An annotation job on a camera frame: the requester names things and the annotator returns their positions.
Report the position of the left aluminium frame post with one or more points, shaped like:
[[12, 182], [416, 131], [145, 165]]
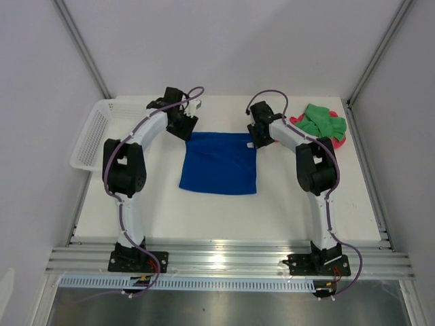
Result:
[[82, 49]]

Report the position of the right aluminium frame post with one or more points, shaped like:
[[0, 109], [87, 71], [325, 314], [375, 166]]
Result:
[[386, 39]]

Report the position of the aluminium extrusion rail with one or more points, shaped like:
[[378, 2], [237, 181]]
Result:
[[231, 258]]

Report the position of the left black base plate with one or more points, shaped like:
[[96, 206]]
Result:
[[133, 262]]

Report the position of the aluminium frame post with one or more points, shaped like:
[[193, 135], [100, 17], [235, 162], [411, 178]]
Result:
[[82, 49], [386, 39]]

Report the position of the white plastic basket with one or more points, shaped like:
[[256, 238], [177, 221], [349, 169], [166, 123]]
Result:
[[108, 119]]

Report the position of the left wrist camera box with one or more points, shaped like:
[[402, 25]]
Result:
[[192, 107]]

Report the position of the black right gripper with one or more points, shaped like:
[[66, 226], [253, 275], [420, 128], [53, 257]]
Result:
[[258, 142]]

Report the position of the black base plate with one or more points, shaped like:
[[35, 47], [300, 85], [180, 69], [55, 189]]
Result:
[[305, 265], [133, 262]]

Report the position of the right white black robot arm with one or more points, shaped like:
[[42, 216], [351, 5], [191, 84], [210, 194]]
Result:
[[316, 171]]

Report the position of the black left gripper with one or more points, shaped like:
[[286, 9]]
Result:
[[185, 133]]

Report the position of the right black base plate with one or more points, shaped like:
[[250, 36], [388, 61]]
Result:
[[305, 265]]

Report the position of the green microfiber towel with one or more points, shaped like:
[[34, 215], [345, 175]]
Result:
[[321, 122]]

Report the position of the blue microfiber towel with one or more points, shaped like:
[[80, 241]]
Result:
[[221, 163]]

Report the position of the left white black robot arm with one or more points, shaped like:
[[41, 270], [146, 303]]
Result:
[[124, 175]]

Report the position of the white slotted cable duct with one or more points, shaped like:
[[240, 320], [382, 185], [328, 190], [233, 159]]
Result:
[[281, 285]]

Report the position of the pink microfiber towel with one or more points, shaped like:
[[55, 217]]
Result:
[[336, 142]]

